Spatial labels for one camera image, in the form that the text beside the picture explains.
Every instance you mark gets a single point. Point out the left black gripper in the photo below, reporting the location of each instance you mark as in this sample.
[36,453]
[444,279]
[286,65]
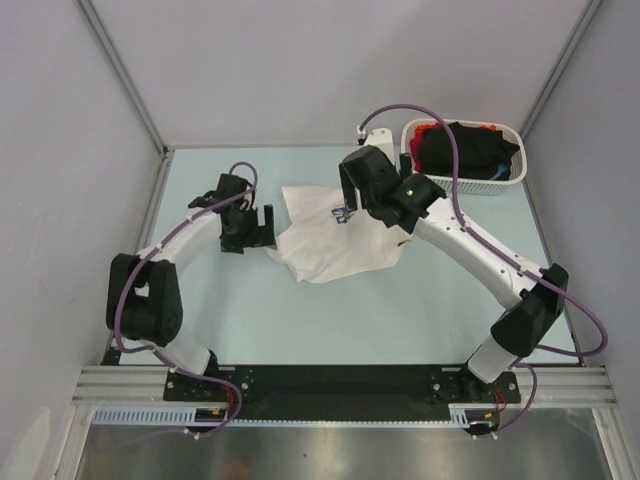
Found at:
[259,236]

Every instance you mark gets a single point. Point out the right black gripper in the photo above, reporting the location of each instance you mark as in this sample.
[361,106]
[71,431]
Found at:
[349,190]

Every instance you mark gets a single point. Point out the white daisy print t-shirt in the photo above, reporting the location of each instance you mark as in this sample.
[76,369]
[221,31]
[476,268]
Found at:
[327,241]

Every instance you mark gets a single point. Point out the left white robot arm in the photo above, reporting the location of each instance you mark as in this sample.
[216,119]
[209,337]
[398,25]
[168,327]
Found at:
[144,302]

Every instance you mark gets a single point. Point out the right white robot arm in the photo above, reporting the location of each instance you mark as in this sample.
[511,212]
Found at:
[531,296]

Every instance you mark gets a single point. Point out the red garment in basket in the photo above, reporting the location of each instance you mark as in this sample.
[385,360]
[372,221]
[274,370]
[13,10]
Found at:
[418,136]

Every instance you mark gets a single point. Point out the black t-shirt in basket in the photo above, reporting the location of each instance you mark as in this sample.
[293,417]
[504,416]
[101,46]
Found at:
[481,150]

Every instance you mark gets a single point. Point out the white plastic laundry basket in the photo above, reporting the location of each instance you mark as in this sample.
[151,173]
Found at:
[472,186]

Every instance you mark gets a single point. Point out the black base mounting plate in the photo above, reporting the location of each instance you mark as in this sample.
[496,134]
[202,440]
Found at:
[363,393]

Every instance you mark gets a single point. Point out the blue garment in basket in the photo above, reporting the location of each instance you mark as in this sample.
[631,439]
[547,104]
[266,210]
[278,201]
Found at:
[502,173]

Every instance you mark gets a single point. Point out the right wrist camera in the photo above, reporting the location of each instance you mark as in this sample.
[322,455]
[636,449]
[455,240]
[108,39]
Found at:
[381,138]

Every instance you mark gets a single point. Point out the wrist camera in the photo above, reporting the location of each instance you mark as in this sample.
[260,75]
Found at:
[231,186]
[381,138]

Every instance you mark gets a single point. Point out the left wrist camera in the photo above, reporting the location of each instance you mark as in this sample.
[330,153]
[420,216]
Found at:
[231,186]

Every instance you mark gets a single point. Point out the aluminium frame rail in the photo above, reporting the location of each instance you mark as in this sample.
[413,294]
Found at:
[144,385]

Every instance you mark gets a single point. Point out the white slotted cable duct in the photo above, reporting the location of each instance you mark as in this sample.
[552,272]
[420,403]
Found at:
[144,416]

